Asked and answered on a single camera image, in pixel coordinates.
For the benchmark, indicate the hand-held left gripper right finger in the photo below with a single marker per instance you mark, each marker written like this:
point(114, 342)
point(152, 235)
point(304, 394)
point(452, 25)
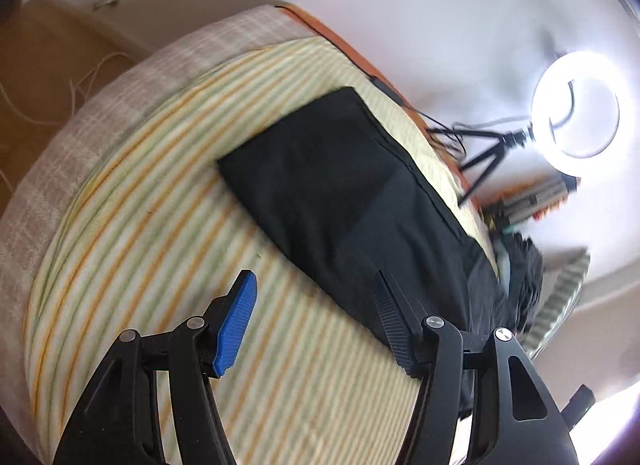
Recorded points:
point(395, 317)

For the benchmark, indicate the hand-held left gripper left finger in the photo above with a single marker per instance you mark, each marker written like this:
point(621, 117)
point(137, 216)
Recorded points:
point(235, 317)

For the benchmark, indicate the black pants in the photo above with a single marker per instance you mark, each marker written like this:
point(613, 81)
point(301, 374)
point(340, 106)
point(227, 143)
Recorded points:
point(345, 205)

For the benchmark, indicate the striped bed sheet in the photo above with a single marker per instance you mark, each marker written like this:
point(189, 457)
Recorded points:
point(190, 225)

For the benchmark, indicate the pile of dark clothes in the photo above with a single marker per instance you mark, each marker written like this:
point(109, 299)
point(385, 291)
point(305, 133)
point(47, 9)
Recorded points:
point(522, 285)

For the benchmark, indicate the striped pillow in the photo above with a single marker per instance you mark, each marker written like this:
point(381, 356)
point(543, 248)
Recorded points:
point(562, 295)

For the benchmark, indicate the grey orange box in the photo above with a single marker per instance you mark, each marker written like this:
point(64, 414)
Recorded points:
point(537, 197)

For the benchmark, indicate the black tripod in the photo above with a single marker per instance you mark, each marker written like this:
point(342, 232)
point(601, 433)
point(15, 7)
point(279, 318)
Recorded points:
point(487, 150)

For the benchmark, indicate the plaid mattress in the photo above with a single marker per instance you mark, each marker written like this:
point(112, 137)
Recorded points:
point(95, 110)

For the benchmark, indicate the orange bed frame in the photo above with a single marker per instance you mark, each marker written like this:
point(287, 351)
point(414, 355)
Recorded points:
point(360, 55)

